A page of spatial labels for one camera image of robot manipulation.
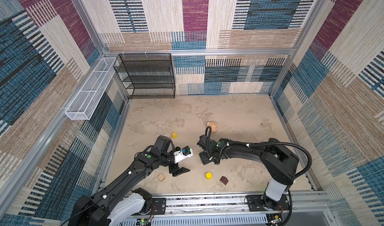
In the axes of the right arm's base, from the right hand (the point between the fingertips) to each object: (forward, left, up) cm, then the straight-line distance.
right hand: (208, 158), depth 89 cm
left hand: (-4, +13, +10) cm, 17 cm away
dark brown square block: (-12, -7, 0) cm, 14 cm away
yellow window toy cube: (+15, +21, +2) cm, 26 cm away
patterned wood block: (+21, -5, +3) cm, 22 cm away
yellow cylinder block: (-10, +1, +1) cm, 10 cm away
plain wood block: (+19, -5, +2) cm, 19 cm away
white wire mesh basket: (+14, +59, +34) cm, 69 cm away
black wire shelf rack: (+55, +40, +18) cm, 71 cm away
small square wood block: (-10, +27, +1) cm, 28 cm away
